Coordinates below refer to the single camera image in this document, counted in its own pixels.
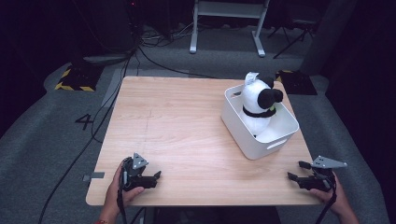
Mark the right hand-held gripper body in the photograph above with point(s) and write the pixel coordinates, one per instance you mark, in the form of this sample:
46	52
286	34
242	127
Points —
323	179

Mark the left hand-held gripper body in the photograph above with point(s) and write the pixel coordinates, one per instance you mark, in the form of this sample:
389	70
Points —
132	179

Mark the white plastic storage bin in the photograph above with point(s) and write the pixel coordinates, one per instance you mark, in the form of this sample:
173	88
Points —
264	143

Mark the black and white plush toy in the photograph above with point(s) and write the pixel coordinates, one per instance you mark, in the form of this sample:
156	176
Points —
257	99

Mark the person's right hand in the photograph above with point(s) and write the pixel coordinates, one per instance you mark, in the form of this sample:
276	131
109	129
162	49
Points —
337	196

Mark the person's left hand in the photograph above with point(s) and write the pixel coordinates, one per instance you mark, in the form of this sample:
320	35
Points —
112	196

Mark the grey tape strip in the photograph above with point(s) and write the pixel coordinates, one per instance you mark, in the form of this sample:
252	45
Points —
93	176

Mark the red wristband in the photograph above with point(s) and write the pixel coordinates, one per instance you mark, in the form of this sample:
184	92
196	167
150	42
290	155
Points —
100	221

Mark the black mat with yellow stripes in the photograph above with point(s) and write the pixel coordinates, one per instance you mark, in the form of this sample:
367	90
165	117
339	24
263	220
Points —
297	82
77	79

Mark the grey round stand base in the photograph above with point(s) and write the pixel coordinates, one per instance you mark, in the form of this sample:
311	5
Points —
106	58

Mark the black tripod stand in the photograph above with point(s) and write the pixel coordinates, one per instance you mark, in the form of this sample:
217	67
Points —
292	34

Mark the grey column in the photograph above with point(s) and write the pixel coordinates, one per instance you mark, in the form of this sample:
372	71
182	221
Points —
330	34

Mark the white metal desk frame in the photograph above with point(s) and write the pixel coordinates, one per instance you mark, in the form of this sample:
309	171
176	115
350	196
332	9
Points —
227	9

